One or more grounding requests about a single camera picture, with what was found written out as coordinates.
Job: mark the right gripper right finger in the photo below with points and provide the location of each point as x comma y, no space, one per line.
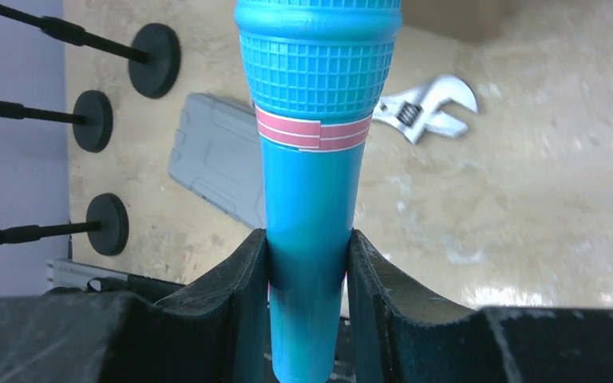
405,332

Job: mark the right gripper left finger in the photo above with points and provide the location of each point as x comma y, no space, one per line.
212,330

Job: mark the blue microphone with pink band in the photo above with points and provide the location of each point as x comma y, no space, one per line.
315,71

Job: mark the black round-base shock mount stand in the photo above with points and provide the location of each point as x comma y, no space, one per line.
154,55

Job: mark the black mic stand front left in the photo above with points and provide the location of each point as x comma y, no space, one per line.
107,227

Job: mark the black mic stand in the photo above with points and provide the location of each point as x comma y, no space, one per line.
107,227
91,120

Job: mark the black mic stand rear left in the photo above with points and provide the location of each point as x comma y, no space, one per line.
91,120

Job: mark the grey plastic case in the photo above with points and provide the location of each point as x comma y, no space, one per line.
216,155

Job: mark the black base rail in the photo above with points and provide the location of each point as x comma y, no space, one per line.
150,289

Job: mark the aluminium frame rail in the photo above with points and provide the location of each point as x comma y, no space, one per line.
67,273

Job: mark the red-handled adjustable wrench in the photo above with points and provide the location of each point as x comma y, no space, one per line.
418,110

